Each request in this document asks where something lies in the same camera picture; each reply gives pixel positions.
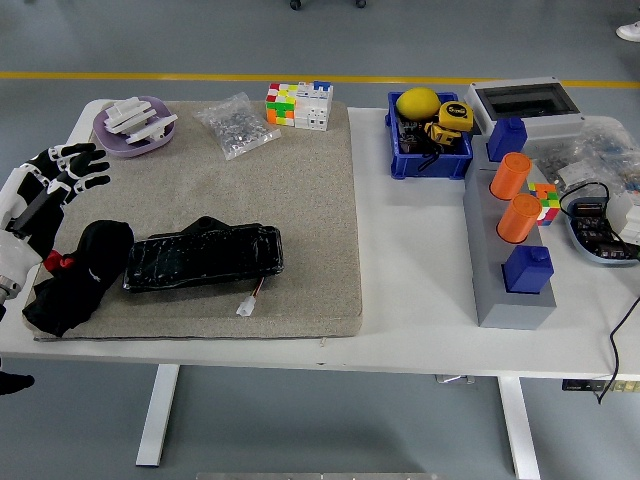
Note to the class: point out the white plastic bracket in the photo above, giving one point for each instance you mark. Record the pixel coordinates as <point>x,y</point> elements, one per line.
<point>150,129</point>
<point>127,112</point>

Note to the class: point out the purple tray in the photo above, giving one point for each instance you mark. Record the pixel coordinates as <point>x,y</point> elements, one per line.
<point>112,145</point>

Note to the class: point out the blue plastic bin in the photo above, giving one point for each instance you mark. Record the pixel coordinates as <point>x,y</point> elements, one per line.
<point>435,167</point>

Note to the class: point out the black rag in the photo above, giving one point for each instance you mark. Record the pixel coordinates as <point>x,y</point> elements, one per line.
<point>95,265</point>

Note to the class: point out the white plastic component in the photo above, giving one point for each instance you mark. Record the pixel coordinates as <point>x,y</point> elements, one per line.
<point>625,212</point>

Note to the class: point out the person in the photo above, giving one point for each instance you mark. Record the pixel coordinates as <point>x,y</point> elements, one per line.
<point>630,32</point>

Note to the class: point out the black circuit module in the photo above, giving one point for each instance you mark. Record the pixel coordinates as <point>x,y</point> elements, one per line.
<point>410,142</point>

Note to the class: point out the clear bag of parts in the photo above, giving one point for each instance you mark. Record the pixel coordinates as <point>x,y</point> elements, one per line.
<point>590,150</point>

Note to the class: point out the grey-blue tray with electronics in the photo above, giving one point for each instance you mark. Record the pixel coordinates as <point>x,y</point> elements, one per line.
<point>595,235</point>

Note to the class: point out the black table control box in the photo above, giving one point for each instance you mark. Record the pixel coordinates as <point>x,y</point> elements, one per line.
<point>580,385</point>

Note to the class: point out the blue block with knob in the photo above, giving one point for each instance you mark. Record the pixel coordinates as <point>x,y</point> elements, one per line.
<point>527,272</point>
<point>506,140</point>

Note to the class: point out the orange cylinder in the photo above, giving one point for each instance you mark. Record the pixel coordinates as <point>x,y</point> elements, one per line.
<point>509,177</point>
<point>517,222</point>

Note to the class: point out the yellow tape measure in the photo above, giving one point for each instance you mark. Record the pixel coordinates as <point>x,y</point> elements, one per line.
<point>455,114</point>

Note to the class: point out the yellow lemon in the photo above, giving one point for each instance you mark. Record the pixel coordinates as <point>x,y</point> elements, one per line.
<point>417,102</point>

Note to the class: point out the white table leg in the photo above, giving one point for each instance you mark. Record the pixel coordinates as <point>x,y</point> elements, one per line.
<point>517,430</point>
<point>157,415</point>

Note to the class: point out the small colourful puzzle cube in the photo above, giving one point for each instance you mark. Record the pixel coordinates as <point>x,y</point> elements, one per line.
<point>547,205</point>

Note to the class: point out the grey electrical enclosure box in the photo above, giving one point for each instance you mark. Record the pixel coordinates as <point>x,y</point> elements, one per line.
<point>555,127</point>

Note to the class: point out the clear bag of screws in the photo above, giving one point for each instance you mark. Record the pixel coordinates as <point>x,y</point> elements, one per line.
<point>235,130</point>

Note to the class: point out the grey-brown mat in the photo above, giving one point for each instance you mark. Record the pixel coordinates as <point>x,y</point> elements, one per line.
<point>225,200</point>

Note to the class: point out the grey block holder base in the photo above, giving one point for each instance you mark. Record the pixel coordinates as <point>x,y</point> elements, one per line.
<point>515,312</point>

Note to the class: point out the yellow and black tool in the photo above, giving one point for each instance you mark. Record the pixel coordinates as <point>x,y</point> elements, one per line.
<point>440,134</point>

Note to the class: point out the metal bracket under table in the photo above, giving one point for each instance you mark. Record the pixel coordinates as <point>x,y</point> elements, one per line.
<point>455,379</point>

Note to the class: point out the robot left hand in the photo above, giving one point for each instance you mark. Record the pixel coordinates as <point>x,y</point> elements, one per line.
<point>35,200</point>

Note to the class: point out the white and blue block cube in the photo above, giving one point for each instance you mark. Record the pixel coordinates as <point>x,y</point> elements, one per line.
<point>312,107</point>

